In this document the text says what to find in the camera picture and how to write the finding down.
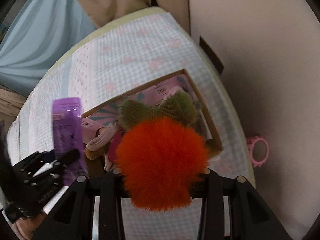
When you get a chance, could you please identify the orange plush fruit toy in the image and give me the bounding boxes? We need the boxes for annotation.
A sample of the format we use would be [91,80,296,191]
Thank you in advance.
[116,91,208,211]

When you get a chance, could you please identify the purple plastic packet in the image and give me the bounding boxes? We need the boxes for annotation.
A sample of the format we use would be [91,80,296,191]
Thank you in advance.
[52,98,87,186]

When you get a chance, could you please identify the person left hand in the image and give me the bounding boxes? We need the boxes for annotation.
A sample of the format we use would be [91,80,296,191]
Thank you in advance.
[15,211,47,239]

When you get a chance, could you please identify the pink zip pouch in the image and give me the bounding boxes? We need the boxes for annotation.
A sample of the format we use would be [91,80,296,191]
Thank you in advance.
[108,129,122,163]

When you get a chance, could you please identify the cardboard box pink flaps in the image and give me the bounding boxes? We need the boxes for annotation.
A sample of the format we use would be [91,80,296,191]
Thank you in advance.
[81,68,224,179]

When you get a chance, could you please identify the light blue curtain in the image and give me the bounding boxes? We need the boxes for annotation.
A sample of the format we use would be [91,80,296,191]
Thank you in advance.
[1,0,96,96]

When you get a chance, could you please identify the pink ring toy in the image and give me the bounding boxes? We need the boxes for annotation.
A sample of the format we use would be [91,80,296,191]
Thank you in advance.
[246,135,270,167]

